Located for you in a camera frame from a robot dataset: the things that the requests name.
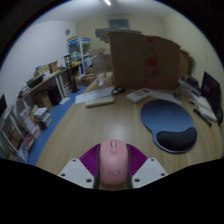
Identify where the plain white paper sheet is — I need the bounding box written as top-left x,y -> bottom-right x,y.
148,90 -> 183,106

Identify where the pink computer mouse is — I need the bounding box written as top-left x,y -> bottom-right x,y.
98,139 -> 130,186

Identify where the low cardboard box on floor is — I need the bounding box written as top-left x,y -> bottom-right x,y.
81,73 -> 98,87

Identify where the grey door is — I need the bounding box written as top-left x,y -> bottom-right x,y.
107,18 -> 131,31

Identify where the blue flat box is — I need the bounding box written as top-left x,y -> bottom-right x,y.
178,79 -> 201,98

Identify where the clear glass jar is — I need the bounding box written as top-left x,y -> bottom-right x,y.
92,53 -> 108,87

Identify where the blue and white display cabinet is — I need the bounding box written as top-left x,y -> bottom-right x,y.
67,35 -> 92,67

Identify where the black marker pen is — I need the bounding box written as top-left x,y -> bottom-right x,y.
193,108 -> 213,128

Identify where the tall open cardboard box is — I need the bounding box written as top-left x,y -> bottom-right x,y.
179,49 -> 193,78

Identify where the white printed paper sheet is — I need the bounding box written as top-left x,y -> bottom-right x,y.
74,87 -> 116,105

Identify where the large brown cardboard box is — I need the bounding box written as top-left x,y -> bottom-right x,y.
109,30 -> 182,91

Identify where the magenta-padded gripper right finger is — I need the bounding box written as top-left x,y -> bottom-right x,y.
125,143 -> 168,190

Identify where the white shelf unit with books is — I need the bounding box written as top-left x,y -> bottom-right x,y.
0,94 -> 53,164

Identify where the grey flat sheets stack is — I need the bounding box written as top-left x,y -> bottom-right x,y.
94,28 -> 143,43

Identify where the blue mouse pad, black wrist rest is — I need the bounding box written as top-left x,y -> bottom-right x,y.
139,98 -> 198,154

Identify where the dark bag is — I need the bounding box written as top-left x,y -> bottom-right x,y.
186,73 -> 203,88

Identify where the black computer monitor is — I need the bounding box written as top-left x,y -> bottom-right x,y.
199,70 -> 222,112

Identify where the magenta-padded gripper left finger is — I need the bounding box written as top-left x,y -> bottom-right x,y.
57,143 -> 102,190

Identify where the white book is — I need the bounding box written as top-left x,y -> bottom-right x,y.
192,94 -> 218,123

